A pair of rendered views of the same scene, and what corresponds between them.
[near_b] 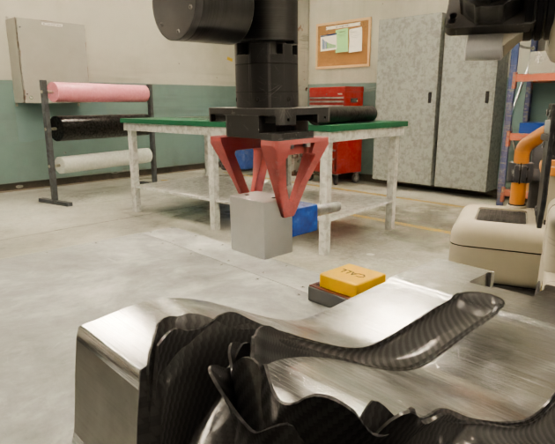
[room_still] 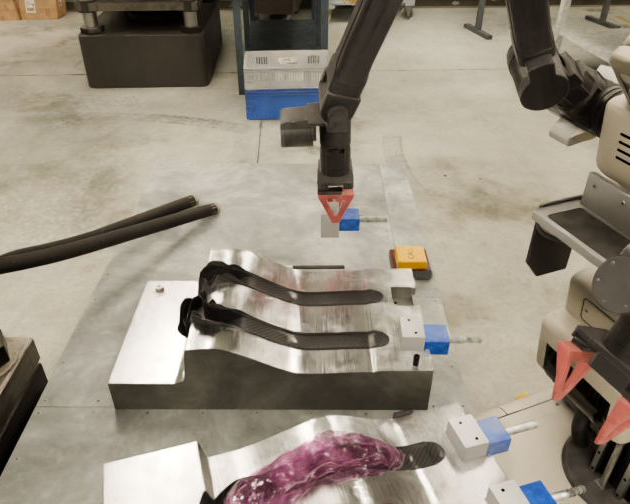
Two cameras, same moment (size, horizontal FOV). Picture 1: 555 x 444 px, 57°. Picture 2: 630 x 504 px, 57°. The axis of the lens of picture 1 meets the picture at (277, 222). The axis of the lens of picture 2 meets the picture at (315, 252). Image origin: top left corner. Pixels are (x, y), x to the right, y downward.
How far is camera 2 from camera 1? 0.85 m
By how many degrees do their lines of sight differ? 45
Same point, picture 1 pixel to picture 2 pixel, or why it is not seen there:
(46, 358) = (255, 238)
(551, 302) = (395, 311)
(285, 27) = (334, 143)
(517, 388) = (315, 326)
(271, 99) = (326, 172)
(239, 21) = (305, 143)
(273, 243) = (326, 232)
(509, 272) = not seen: hidden behind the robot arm
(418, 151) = not seen: outside the picture
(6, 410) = not seen: hidden behind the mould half
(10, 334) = (254, 219)
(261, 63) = (323, 156)
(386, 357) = (305, 298)
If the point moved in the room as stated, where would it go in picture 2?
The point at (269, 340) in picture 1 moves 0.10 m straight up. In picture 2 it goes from (228, 277) to (223, 227)
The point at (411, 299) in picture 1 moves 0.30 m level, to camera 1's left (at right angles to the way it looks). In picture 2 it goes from (352, 283) to (244, 223)
